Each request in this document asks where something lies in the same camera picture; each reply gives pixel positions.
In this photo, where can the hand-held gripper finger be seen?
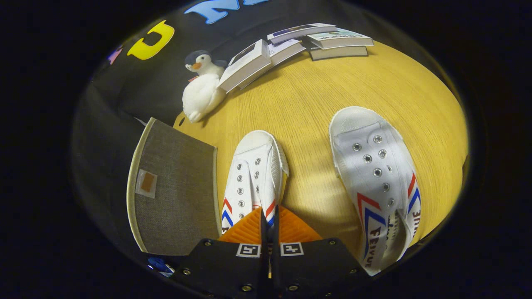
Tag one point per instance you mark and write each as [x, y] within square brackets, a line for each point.
[274, 236]
[264, 236]

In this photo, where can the white striped shoe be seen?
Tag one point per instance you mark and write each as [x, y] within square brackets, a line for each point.
[374, 182]
[253, 174]

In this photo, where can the grey fabric storage box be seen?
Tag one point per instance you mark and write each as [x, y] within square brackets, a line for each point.
[178, 195]

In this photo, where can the small blue object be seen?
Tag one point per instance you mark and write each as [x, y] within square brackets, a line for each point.
[160, 265]

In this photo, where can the white plush toy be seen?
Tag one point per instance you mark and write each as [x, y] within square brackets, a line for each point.
[201, 97]

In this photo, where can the white book with dark portrait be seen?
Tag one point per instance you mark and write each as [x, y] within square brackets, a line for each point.
[245, 64]

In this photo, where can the thin white book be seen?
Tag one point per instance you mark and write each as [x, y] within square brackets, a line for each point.
[286, 49]

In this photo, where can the dark grey book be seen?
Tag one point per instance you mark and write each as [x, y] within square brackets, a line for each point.
[338, 52]

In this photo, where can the book with blue picture cover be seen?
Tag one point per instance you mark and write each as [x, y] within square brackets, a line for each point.
[299, 31]

